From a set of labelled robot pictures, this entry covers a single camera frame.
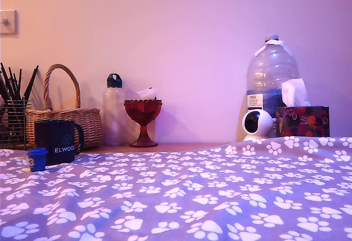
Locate black utensil handle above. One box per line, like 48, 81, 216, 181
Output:
16, 68, 23, 101
23, 65, 40, 100
8, 67, 19, 101
0, 62, 15, 101

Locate dark mug with white lettering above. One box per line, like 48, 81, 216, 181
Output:
34, 119, 85, 167

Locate small white round camera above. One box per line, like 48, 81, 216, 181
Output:
241, 109, 274, 142

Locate clear bottle with dark cap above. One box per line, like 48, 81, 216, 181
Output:
103, 73, 128, 146

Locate paw print cloth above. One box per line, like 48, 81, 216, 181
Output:
0, 135, 352, 241

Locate wall switch plate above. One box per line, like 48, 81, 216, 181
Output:
0, 10, 19, 36

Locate blue coffee capsule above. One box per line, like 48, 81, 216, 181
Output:
26, 147, 49, 173

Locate wicker basket with handle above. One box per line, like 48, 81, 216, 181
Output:
26, 63, 103, 150

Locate white tissue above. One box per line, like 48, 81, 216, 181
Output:
280, 78, 312, 107

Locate red glass goblet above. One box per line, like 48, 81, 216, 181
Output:
123, 99, 163, 148

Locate floral tissue box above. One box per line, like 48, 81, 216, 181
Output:
276, 105, 330, 138

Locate wire utensil rack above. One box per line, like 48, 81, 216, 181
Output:
0, 99, 32, 149

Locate white packet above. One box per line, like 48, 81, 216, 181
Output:
136, 86, 159, 101

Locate large clear water bottle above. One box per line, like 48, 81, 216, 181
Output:
245, 34, 300, 139

